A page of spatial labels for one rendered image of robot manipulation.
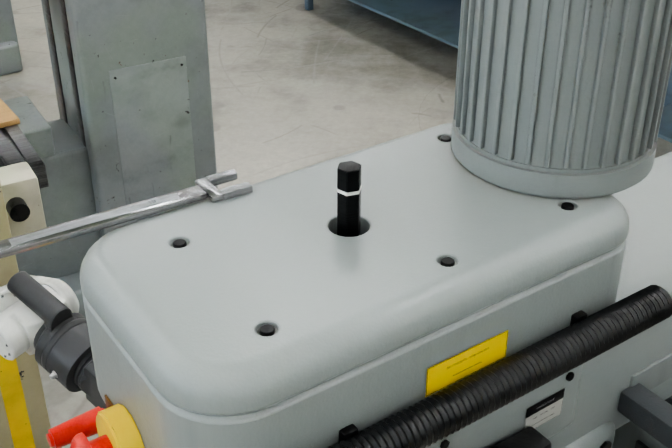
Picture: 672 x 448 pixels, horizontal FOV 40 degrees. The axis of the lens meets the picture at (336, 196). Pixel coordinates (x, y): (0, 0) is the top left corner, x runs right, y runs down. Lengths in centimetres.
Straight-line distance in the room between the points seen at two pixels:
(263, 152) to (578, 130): 433
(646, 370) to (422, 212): 36
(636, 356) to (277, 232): 44
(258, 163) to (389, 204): 417
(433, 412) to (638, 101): 33
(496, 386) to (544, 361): 6
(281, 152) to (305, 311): 442
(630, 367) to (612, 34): 40
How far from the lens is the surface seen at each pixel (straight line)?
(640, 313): 90
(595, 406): 105
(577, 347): 84
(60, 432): 91
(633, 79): 85
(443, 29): 631
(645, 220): 113
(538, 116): 84
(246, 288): 74
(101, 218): 83
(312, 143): 521
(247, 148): 517
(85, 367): 129
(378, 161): 92
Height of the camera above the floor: 231
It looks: 30 degrees down
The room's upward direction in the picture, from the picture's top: straight up
